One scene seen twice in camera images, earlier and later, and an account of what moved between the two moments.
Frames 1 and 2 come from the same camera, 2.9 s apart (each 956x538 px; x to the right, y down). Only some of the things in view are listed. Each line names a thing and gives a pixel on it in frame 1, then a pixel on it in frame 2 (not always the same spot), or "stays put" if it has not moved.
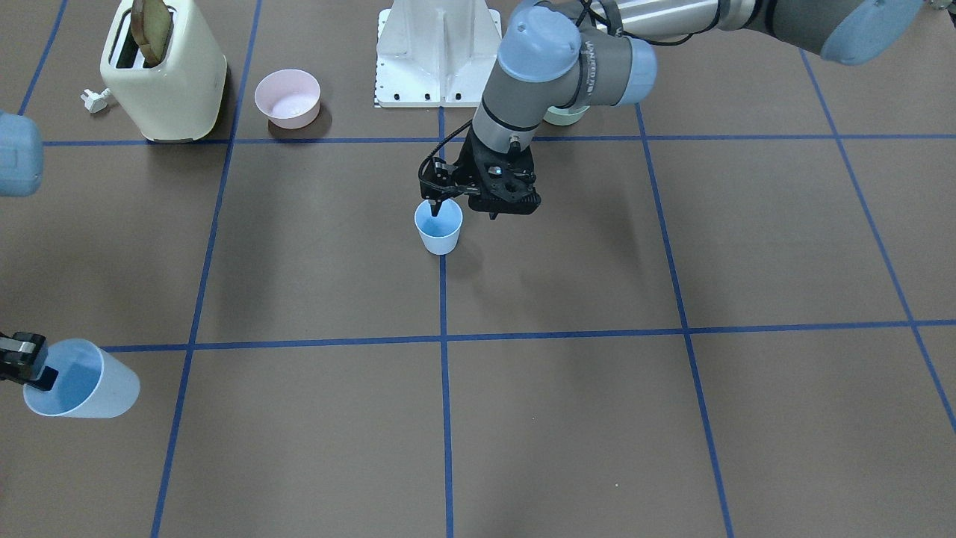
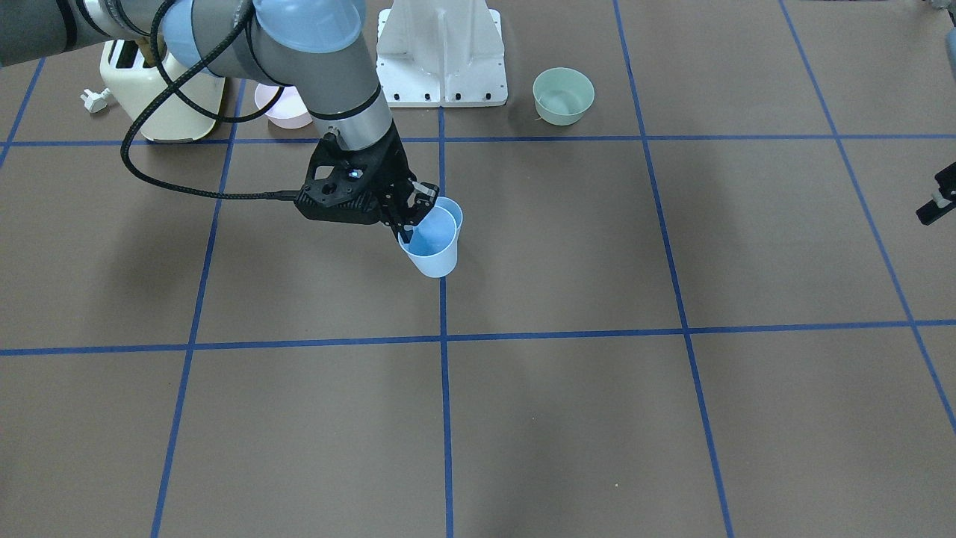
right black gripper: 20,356 to 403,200
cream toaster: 179,100 stays put
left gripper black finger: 435,205 to 942,199
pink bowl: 289,98 stays put
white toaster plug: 95,101 stays put
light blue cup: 90,382 to 433,246
